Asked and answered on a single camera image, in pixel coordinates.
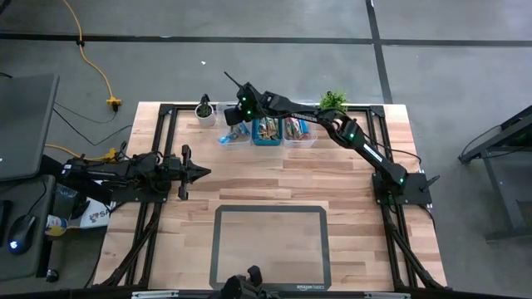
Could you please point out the grey monitor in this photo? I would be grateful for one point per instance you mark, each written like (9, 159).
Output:
(25, 124)

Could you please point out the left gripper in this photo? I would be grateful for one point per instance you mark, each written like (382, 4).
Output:
(179, 170)

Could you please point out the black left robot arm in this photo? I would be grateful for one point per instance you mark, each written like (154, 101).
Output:
(124, 171)

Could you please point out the small black round object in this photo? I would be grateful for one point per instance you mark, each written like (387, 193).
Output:
(52, 275)

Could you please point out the red blue granola bar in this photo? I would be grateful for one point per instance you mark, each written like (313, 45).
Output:
(304, 126)
(297, 129)

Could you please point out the grey-bordered beige silicone mat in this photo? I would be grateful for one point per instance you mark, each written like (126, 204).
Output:
(270, 249)

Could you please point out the black mouse with blue light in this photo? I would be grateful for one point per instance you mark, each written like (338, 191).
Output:
(21, 232)

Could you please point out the yellow white bottle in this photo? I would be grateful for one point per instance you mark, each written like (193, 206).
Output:
(56, 226)

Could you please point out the clear plastic bin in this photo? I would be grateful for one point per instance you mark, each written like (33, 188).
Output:
(311, 142)
(245, 143)

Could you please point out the dark grey desk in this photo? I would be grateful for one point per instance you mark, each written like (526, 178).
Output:
(29, 266)

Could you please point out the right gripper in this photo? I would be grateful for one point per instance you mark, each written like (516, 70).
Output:
(249, 104)

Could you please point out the white printed box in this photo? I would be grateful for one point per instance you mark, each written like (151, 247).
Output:
(97, 216)

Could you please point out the black handheld device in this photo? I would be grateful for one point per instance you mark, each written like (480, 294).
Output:
(241, 288)

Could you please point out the dark plant in white pot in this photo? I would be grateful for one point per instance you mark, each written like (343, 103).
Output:
(205, 116)

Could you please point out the silver bracket strip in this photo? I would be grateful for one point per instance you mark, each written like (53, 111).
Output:
(386, 296)
(154, 295)

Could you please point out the black metal table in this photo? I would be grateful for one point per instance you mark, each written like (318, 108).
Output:
(498, 141)

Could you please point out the teal plastic bin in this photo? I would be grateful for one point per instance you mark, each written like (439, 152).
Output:
(267, 142)

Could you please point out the leafy green plant white pot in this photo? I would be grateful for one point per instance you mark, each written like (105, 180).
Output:
(332, 99)

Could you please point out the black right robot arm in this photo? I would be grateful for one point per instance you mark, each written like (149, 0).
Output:
(374, 155)

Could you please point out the black keyboard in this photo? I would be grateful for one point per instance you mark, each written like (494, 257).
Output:
(4, 224)

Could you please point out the bright blue granola bar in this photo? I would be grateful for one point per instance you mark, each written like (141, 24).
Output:
(226, 140)

